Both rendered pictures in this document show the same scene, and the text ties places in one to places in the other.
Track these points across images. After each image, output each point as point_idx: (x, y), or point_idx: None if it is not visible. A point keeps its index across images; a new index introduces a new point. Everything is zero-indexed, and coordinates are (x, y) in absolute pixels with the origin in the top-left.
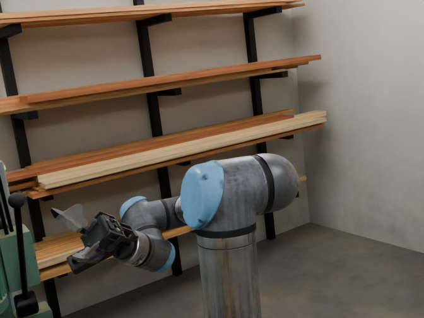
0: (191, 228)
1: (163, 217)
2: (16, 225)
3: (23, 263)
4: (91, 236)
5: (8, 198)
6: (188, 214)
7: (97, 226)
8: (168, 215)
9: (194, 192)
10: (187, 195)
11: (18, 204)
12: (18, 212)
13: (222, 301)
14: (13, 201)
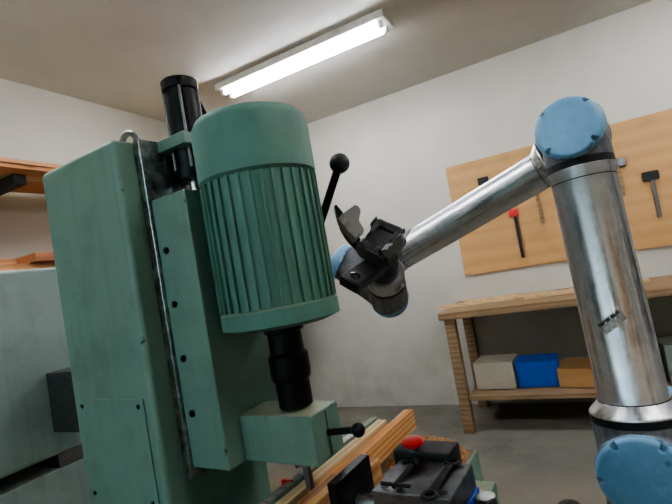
0: (573, 155)
1: None
2: (325, 204)
3: None
4: (375, 241)
5: (334, 157)
6: (564, 144)
7: (379, 231)
8: None
9: (573, 116)
10: (557, 127)
11: (348, 163)
12: (337, 182)
13: (617, 225)
14: (344, 159)
